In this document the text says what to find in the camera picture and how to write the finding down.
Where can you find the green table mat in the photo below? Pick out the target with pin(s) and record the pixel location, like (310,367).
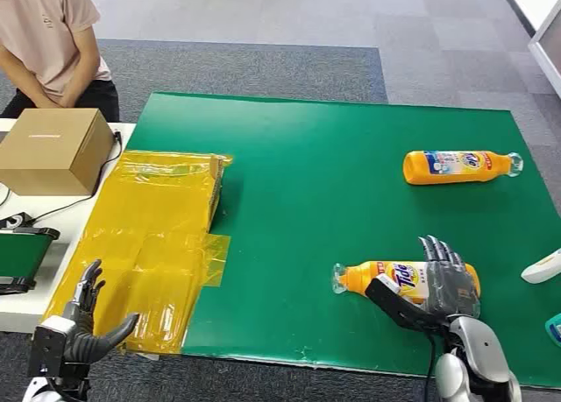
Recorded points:
(315,213)

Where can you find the small black device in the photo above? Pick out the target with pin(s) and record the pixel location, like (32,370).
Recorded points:
(15,220)

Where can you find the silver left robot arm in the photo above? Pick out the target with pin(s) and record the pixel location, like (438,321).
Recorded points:
(39,390)

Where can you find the person's right forearm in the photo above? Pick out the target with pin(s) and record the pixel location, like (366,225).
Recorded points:
(22,80)

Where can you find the white framed panel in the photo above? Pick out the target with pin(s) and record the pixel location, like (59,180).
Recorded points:
(547,51)

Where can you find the brown cardboard box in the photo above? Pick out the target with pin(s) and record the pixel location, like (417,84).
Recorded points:
(48,150)

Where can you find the teal plastic container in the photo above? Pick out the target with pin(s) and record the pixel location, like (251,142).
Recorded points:
(555,331)

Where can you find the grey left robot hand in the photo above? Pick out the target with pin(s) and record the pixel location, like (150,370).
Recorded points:
(90,344)

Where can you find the person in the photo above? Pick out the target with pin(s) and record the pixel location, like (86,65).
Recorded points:
(48,34)

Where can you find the orange Tide detergent bottle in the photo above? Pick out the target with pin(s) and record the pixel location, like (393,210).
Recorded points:
(364,276)

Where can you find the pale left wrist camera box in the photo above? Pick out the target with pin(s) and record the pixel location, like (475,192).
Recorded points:
(48,344)

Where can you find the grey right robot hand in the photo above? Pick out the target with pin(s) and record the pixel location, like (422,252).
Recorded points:
(451,283)

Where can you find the yellow film covered cardboard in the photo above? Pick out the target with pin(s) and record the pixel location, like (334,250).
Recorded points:
(149,225)

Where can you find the person's left forearm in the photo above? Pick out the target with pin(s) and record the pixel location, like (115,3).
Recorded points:
(83,68)

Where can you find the orange detergent bottle blue label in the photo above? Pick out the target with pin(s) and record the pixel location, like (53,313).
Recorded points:
(455,167)

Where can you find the white plastic bottle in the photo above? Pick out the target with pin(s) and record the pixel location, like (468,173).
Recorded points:
(544,269)

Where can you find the green belt conveyor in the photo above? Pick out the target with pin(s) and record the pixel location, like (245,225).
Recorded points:
(22,254)

